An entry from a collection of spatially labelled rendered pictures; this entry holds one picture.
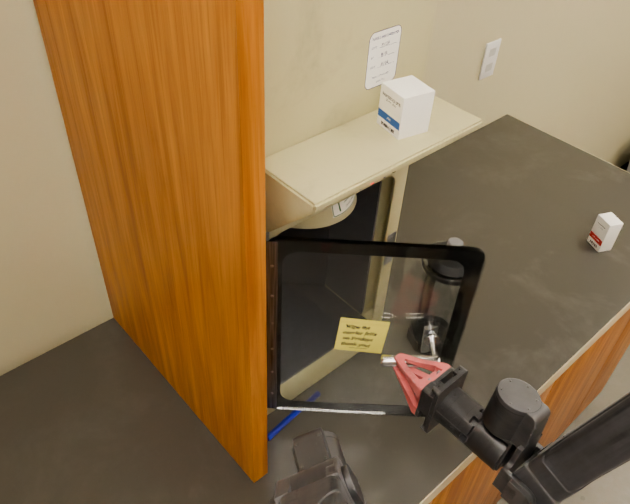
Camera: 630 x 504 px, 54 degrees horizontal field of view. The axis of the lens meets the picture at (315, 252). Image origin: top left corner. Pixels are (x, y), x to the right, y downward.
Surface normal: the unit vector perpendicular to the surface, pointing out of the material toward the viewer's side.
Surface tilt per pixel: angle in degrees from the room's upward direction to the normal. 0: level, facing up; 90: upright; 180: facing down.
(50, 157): 90
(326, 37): 90
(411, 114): 90
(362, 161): 0
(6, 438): 0
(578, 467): 76
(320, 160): 0
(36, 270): 90
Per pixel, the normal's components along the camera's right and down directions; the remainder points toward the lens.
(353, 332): -0.03, 0.66
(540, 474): -0.78, 0.23
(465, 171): 0.04, -0.74
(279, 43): 0.66, 0.52
